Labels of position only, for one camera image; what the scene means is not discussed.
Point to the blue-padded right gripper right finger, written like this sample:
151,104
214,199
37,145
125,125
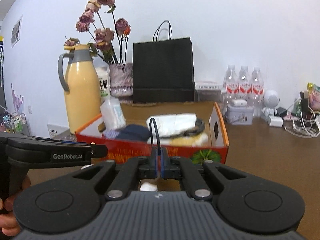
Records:
165,163

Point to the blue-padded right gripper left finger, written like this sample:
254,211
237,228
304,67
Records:
154,163

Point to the dark navy cloth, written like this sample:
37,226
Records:
134,133

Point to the white plastic bag item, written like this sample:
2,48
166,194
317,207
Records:
169,125

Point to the clear cotton swab box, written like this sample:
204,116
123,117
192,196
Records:
112,114

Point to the person's left hand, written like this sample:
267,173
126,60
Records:
9,225

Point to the yellow knit item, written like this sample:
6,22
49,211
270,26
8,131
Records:
194,141

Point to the orange red cardboard box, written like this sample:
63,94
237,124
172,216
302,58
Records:
212,144

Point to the yellow thermos jug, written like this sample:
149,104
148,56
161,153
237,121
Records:
80,84

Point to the black paper shopping bag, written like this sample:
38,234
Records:
163,71

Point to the grey printed tin box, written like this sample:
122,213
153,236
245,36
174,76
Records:
239,115

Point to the white red flat box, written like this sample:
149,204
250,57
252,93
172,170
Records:
207,86

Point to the purple textured vase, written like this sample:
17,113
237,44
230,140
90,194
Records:
121,80

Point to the left water bottle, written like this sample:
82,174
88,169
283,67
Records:
230,85

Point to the water bottle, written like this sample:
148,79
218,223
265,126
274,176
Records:
230,85
245,85
257,90

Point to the milk carton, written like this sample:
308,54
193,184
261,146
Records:
104,82

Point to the middle water bottle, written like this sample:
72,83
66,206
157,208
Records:
245,85

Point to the white power adapter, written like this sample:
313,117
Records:
275,121

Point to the right water bottle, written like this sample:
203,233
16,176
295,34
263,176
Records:
257,90

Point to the dried rose bouquet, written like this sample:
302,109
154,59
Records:
108,36

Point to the colourful snack packet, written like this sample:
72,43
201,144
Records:
314,96

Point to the white booklet against wall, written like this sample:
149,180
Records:
57,130

